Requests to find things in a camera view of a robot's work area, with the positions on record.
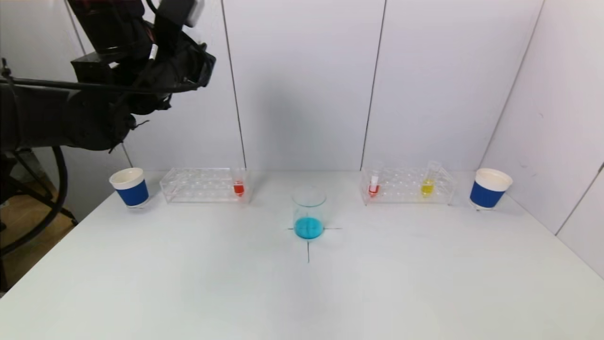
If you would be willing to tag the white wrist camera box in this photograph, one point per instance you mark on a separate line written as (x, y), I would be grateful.
(196, 12)

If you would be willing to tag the clear glass beaker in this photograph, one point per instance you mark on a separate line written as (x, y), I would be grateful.
(309, 226)

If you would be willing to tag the yellow pigment clear test tube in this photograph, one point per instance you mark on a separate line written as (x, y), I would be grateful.
(426, 188)

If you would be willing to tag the clear acrylic test tube rack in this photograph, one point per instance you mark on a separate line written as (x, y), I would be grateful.
(203, 186)
(401, 184)

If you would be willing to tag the white paper cup blue sleeve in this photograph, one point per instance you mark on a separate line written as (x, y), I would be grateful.
(133, 193)
(486, 194)

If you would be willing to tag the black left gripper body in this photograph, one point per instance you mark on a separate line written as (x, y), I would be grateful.
(179, 66)

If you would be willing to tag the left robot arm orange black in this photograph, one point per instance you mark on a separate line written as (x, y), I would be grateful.
(47, 118)

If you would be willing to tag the red pigment tube white band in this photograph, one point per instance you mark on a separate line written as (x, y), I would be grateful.
(373, 189)

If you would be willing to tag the red pigment clear test tube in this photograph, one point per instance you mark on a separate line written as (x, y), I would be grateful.
(239, 189)

